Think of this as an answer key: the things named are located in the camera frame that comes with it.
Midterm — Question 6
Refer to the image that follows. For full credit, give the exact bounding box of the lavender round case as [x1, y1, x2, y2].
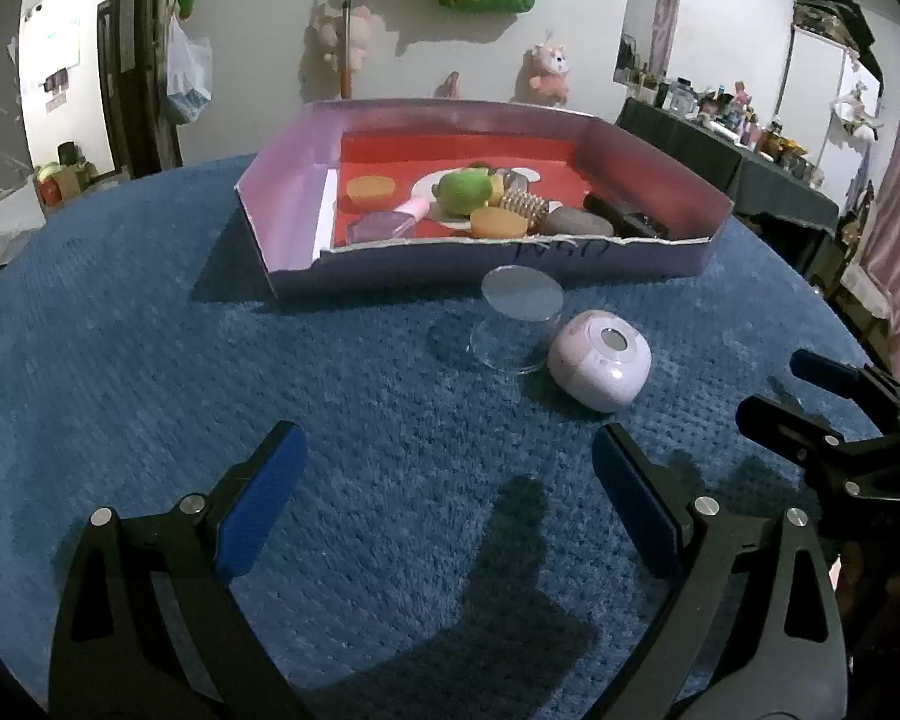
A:
[546, 309, 653, 413]

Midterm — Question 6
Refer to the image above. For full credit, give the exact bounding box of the row of bottles and trinkets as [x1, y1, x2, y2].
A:
[619, 75, 826, 181]

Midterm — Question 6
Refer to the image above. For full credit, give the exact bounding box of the grey stone-like toy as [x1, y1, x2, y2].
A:
[544, 208, 616, 237]

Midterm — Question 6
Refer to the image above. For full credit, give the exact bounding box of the dark patterned bag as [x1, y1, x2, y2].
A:
[793, 0, 886, 83]

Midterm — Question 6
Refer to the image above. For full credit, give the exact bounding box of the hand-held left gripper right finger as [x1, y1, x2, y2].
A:
[591, 422, 848, 720]

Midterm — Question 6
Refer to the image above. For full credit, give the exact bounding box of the white metal rack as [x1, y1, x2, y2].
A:
[780, 22, 871, 188]

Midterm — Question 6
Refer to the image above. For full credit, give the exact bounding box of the clear plastic bag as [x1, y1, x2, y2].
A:
[166, 15, 215, 125]

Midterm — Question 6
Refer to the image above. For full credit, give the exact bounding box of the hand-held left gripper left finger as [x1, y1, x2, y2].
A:
[47, 420, 308, 720]

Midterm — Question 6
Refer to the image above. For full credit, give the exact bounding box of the red paper liner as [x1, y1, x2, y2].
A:
[330, 131, 593, 241]

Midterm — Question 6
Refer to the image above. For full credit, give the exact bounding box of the dark green covered table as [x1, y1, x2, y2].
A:
[616, 97, 841, 241]

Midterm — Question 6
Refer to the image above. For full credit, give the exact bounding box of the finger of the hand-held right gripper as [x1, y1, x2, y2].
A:
[736, 394, 882, 472]
[790, 349, 900, 428]

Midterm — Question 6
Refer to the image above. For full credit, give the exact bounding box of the pink plush pig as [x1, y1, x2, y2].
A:
[311, 4, 376, 72]

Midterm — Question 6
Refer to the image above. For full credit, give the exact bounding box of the blue textured tablecloth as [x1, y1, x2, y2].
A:
[0, 154, 900, 720]

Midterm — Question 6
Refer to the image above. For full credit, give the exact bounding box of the black rectangular device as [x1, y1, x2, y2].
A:
[583, 193, 665, 239]

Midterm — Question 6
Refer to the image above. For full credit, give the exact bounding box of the orange and white stick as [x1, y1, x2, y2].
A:
[337, 0, 357, 100]

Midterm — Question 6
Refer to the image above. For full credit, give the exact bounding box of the clear plastic cup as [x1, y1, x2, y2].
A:
[429, 266, 563, 374]

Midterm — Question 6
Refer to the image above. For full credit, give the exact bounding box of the purple cardboard box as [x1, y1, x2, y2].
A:
[236, 97, 734, 299]

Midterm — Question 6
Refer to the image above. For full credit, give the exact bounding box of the dark wooden door frame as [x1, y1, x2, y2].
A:
[97, 0, 185, 177]

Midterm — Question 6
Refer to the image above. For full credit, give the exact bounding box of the orange round toy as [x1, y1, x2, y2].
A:
[346, 176, 396, 211]

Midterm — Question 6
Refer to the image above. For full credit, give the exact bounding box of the pink plush with white face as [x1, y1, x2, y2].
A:
[526, 30, 572, 104]

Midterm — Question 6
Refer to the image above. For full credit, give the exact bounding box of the silver studded cylinder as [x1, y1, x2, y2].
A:
[499, 191, 550, 224]

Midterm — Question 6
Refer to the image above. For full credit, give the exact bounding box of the green and tan toy figure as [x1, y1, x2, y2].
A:
[436, 163, 532, 239]

